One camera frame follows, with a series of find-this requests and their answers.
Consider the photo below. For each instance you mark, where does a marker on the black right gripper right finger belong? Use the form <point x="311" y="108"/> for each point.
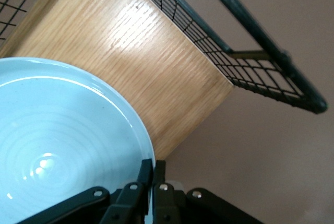
<point x="167" y="208"/>

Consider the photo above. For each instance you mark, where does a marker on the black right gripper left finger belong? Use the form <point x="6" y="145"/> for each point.
<point x="130" y="203"/>

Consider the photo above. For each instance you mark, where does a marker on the light blue round plate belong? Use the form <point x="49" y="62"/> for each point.
<point x="52" y="130"/>

